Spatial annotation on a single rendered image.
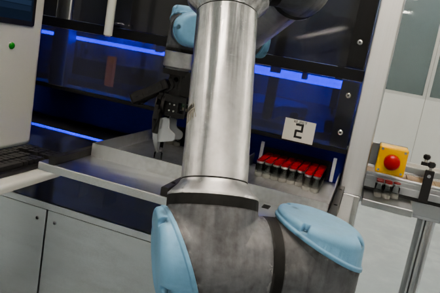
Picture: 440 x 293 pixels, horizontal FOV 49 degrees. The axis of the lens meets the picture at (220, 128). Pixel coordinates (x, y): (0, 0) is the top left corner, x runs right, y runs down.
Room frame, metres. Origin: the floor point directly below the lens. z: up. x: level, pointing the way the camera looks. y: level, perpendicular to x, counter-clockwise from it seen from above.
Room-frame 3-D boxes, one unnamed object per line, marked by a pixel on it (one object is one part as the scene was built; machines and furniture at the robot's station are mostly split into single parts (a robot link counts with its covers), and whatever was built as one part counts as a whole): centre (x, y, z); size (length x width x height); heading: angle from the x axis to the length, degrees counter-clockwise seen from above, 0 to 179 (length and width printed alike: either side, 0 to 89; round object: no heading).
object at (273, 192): (1.21, -0.19, 0.90); 0.34 x 0.26 x 0.04; 163
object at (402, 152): (1.25, -0.46, 1.00); 0.08 x 0.07 x 0.07; 163
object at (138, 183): (1.19, 0.00, 0.87); 0.70 x 0.48 x 0.02; 73
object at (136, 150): (1.30, 0.14, 0.90); 0.34 x 0.26 x 0.04; 163
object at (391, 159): (1.20, -0.45, 1.00); 0.04 x 0.04 x 0.04; 73
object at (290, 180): (1.25, -0.20, 0.91); 0.18 x 0.02 x 0.05; 73
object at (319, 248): (0.58, -0.14, 0.96); 0.13 x 0.12 x 0.14; 103
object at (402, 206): (1.28, -0.49, 0.87); 0.14 x 0.13 x 0.02; 163
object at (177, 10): (1.19, 0.13, 1.23); 0.09 x 0.08 x 0.11; 13
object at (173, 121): (1.21, 0.12, 0.97); 0.06 x 0.03 x 0.09; 73
